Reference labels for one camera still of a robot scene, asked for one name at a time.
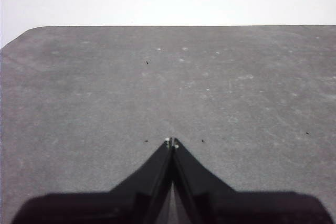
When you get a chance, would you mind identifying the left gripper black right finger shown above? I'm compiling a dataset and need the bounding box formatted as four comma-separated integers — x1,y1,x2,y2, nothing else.
172,137,334,224

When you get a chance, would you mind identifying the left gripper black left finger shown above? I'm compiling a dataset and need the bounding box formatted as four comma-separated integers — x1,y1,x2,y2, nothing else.
11,137,173,224

